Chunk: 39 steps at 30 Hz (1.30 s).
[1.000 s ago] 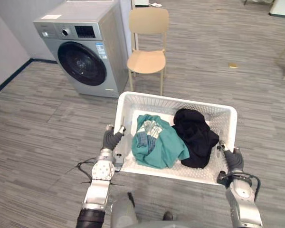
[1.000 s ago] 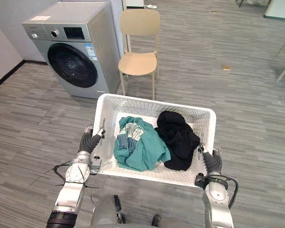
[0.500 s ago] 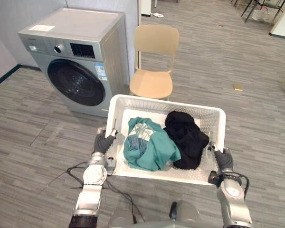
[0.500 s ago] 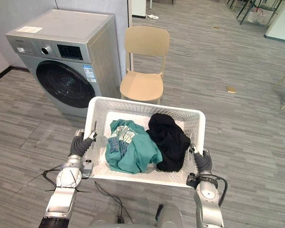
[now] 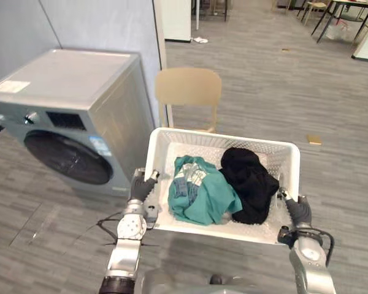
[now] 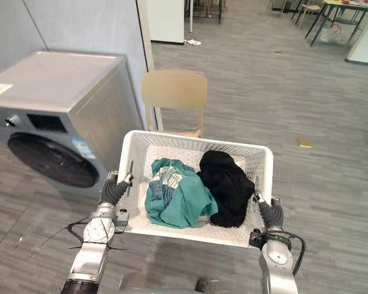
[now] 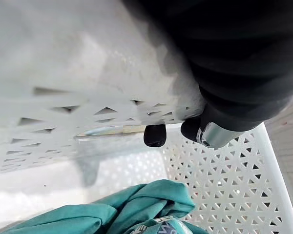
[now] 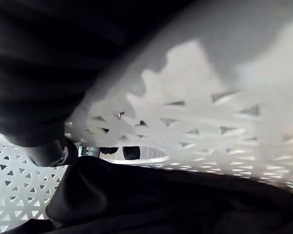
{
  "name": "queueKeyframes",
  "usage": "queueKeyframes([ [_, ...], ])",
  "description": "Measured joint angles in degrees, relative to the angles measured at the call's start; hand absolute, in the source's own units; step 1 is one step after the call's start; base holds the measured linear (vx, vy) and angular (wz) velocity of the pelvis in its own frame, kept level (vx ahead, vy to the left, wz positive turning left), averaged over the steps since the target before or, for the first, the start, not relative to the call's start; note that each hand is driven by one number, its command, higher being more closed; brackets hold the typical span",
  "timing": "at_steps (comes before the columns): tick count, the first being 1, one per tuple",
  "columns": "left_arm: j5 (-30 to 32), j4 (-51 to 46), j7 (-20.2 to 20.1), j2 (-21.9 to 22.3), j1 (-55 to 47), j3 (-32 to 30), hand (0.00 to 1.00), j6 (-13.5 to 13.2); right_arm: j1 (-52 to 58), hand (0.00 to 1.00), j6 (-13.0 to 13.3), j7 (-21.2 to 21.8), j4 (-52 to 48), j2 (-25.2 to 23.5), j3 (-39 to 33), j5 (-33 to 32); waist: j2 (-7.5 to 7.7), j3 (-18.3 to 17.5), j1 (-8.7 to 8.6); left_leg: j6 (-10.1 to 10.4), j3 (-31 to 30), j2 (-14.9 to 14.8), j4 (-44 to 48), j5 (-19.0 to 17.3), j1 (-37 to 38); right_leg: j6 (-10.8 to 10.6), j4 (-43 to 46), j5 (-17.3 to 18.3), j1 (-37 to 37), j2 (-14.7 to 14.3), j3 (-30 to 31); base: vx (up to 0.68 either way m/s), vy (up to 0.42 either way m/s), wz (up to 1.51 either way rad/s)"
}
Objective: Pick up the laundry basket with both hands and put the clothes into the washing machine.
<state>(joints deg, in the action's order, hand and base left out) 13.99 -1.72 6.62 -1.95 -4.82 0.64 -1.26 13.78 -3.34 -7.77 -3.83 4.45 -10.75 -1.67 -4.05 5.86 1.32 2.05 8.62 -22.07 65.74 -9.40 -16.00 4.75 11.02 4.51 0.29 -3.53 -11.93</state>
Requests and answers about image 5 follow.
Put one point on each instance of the white floor scrap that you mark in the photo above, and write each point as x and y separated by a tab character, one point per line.
200	39

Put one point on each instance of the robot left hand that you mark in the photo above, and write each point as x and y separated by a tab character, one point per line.
140	187

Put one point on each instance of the teal printed shirt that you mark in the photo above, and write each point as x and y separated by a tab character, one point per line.
199	193

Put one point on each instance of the black garment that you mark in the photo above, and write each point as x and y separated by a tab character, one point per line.
248	186

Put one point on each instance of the grey front-load washing machine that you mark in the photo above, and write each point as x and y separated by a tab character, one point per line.
67	119

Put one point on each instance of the white cabinet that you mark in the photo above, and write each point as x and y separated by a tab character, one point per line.
177	20

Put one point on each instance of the beige wooden chair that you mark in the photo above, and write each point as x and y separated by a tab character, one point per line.
188	98

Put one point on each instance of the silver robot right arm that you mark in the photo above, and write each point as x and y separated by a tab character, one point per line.
308	260

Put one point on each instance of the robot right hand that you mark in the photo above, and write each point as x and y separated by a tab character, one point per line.
300	211

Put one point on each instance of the light wooden chair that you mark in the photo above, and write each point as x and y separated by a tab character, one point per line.
315	8

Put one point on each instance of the white plastic laundry basket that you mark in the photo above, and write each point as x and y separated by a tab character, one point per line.
224	183

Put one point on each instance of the black-legged table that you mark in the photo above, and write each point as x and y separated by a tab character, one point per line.
346	15

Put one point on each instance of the small wooden block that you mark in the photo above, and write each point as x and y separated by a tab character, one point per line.
314	139

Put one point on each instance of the white plastic bag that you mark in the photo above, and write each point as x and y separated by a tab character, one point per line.
337	30

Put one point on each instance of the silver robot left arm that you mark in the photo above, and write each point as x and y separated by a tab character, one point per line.
127	242

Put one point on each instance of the silver robot torso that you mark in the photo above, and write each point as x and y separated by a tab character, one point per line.
214	283

